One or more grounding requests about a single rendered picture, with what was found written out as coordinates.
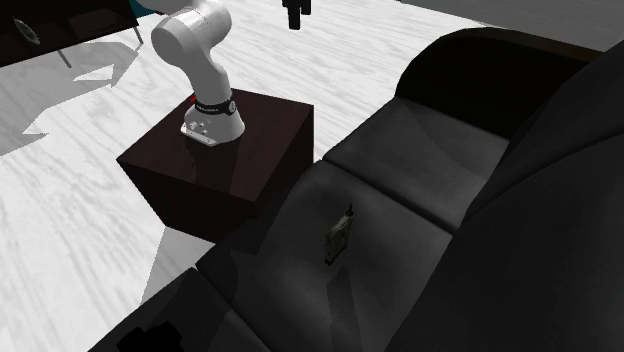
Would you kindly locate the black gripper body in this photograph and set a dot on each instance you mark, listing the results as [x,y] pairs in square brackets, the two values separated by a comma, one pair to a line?
[296,7]

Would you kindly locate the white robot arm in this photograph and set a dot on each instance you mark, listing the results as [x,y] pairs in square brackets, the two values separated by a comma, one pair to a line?
[195,53]

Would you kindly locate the dark robot stand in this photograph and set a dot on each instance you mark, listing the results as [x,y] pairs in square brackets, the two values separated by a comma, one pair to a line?
[234,161]

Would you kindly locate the black sofa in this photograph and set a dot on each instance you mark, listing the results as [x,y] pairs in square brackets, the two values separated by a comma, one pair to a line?
[414,195]

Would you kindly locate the olive green walkie-talkie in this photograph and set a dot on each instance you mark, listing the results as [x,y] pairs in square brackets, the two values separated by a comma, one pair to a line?
[337,235]

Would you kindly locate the dark low table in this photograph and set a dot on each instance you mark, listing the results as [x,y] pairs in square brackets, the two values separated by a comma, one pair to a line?
[63,24]

